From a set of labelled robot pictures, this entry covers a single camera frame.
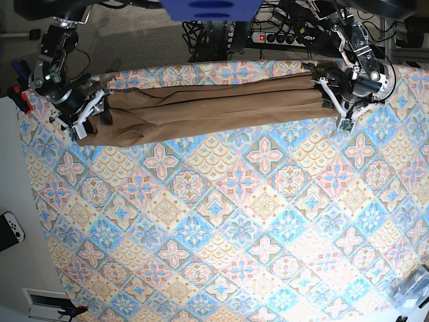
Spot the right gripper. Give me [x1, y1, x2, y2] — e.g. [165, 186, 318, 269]
[48, 76, 113, 140]

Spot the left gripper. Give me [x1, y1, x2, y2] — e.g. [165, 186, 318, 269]
[311, 65, 389, 131]

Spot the brown t-shirt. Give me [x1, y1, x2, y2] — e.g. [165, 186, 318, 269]
[77, 73, 338, 148]

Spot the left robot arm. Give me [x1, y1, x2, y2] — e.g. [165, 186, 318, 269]
[308, 1, 389, 133]

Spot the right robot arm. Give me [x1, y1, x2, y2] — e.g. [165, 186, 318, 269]
[28, 4, 113, 141]

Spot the white power strip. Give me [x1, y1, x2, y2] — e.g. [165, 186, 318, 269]
[250, 32, 305, 47]

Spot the red black clamp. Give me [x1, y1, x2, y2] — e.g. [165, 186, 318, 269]
[7, 86, 33, 115]

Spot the patterned tablecloth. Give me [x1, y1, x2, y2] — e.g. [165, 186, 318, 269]
[18, 66, 428, 321]

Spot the game console with controller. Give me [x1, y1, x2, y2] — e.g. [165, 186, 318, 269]
[0, 211, 25, 252]

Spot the white floor vent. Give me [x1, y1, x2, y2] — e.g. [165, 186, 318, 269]
[22, 288, 72, 321]

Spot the black orange clamp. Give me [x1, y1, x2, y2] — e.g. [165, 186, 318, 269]
[58, 305, 88, 319]

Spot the clear plastic box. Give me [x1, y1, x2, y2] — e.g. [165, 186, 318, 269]
[389, 264, 429, 316]

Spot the blue mount plate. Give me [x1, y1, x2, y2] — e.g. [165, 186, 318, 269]
[160, 0, 262, 21]

